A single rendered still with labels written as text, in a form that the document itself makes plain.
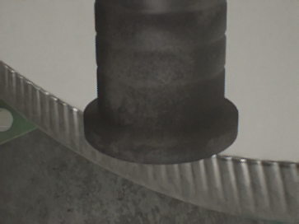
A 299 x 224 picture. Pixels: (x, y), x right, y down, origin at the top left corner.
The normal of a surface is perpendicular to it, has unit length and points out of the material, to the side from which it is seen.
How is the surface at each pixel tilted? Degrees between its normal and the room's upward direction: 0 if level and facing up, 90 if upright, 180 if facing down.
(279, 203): 89
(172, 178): 91
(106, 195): 0
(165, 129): 47
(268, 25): 90
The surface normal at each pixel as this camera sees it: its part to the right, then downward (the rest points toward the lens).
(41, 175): 0.62, -0.15
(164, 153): 0.04, 0.38
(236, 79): -0.70, 0.34
